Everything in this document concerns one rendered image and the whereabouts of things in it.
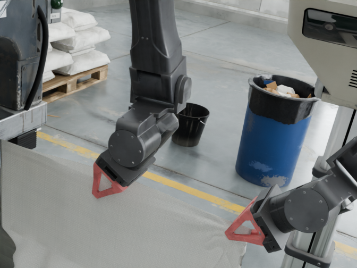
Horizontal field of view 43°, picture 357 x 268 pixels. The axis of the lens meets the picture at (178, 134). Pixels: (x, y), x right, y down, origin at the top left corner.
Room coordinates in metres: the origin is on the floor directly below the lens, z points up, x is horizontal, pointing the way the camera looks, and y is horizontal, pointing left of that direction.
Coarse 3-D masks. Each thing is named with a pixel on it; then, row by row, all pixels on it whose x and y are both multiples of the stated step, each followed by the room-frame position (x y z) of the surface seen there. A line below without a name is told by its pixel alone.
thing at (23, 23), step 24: (0, 0) 0.82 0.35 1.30; (24, 0) 0.88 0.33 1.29; (0, 24) 0.82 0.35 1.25; (24, 24) 0.88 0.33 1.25; (0, 48) 0.88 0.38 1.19; (24, 48) 0.88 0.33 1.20; (0, 72) 0.89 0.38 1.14; (24, 72) 0.88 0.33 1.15; (0, 96) 0.89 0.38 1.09; (24, 96) 0.88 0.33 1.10
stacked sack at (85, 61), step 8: (72, 56) 4.01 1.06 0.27; (80, 56) 4.05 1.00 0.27; (88, 56) 4.11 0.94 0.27; (96, 56) 4.16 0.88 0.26; (104, 56) 4.25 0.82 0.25; (72, 64) 3.83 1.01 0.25; (80, 64) 3.90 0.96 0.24; (88, 64) 4.00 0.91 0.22; (96, 64) 4.11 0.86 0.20; (104, 64) 4.25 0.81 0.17; (56, 72) 3.84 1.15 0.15; (64, 72) 3.77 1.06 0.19; (72, 72) 3.80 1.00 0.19
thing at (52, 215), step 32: (0, 160) 0.77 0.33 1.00; (32, 160) 0.74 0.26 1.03; (64, 160) 0.73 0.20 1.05; (32, 192) 0.74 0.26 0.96; (64, 192) 0.71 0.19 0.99; (128, 192) 0.66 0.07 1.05; (160, 192) 0.67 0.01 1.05; (32, 224) 0.74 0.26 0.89; (64, 224) 0.71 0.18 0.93; (96, 224) 0.68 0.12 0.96; (128, 224) 0.66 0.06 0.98; (160, 224) 0.65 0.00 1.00; (192, 224) 0.64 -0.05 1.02; (224, 224) 0.62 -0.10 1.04; (32, 256) 0.72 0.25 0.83; (64, 256) 0.70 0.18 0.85; (96, 256) 0.68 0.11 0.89; (128, 256) 0.66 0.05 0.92; (160, 256) 0.65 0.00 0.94; (192, 256) 0.63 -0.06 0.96; (224, 256) 0.62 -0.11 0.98
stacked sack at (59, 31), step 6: (48, 24) 3.66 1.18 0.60; (54, 24) 3.70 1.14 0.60; (60, 24) 3.73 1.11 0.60; (66, 24) 3.77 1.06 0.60; (54, 30) 3.53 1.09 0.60; (60, 30) 3.59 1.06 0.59; (66, 30) 3.66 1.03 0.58; (72, 30) 3.73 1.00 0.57; (54, 36) 3.50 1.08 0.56; (60, 36) 3.56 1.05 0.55; (66, 36) 3.64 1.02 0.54; (72, 36) 3.72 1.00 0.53
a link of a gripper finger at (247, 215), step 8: (264, 192) 0.63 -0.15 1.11; (256, 200) 0.61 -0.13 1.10; (248, 208) 0.59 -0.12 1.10; (256, 208) 0.59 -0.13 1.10; (240, 216) 0.60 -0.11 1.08; (248, 216) 0.59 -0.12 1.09; (232, 224) 0.61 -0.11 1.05; (240, 224) 0.60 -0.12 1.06; (256, 224) 0.58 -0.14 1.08; (232, 232) 0.61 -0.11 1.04; (264, 232) 0.57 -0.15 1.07; (240, 240) 0.60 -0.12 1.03; (248, 240) 0.59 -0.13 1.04; (256, 240) 0.58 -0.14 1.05
